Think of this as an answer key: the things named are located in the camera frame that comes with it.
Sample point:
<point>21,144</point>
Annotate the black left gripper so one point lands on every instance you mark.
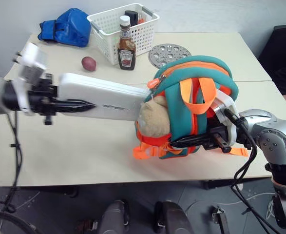
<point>44,97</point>

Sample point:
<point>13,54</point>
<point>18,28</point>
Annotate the white perforated plastic basket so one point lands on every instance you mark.
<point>142,34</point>

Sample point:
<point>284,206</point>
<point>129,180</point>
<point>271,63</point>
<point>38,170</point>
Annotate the black chair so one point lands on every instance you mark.
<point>279,48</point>

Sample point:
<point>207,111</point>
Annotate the brown sauce bottle white cap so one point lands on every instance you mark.
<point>126,53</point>

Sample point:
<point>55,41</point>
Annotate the orange red bottle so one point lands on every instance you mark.
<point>140,19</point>

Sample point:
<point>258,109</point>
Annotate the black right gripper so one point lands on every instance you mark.
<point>215,140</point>

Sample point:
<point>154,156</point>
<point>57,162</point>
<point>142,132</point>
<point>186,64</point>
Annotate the small metal floor stand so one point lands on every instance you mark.
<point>219,218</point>

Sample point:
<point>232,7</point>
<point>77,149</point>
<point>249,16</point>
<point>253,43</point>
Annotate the dark rounded brown shape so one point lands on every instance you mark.
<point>174,219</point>

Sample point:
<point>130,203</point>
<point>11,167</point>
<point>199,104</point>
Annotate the dark rounded grey shape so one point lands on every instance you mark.
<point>114,217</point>

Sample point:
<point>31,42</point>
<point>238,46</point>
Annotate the red potato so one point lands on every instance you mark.
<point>88,64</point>

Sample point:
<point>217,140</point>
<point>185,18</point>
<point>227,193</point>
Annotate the orange and teal backpack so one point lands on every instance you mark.
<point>179,80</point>

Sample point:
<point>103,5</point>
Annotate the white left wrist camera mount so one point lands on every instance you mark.
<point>32,58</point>

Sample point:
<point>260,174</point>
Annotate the blue boxing glove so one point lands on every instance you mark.
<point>69,26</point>

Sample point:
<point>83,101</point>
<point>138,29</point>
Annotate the round perforated metal disc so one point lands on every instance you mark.
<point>162,54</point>

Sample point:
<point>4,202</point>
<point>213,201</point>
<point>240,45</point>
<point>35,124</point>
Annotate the black bottle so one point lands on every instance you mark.
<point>131,18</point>

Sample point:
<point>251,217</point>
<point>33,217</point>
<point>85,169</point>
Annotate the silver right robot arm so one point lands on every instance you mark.
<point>274,136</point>

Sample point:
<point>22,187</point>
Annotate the white rectangular box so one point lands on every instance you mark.
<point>101,95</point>

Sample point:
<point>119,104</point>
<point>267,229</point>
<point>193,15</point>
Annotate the black table foot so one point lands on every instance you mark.
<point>220,184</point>

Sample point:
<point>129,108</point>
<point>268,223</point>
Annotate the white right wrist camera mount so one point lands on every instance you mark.
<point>226,104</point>

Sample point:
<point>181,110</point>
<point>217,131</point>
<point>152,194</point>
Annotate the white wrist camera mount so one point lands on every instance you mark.
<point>32,58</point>
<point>226,104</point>

